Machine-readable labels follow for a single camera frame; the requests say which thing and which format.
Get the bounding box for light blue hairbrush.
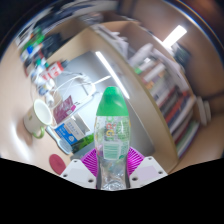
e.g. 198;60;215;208
49;128;73;155

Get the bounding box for red and white canister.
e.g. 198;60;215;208
46;60;66;79

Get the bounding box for dark green bottle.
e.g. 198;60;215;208
71;133;96;154

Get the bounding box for wooden shelf unit with books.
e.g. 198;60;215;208
89;19;214;174

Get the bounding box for under-shelf light tube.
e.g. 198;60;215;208
94;50;131;100

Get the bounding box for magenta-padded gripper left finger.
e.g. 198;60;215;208
59;148;101;190

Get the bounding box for ceiling light tube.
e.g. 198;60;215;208
162;24;188;49

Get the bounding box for pink carton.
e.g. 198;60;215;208
53;95;78;125

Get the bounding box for white cables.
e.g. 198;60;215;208
33;73;111;108

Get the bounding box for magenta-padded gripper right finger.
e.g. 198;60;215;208
124;146;168;190

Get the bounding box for blue and white carton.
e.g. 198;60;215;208
53;118;91;146

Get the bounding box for white mug with green handle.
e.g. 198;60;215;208
23;98;54;139

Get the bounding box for clear green-capped drink bottle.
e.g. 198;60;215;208
94;85;132;192

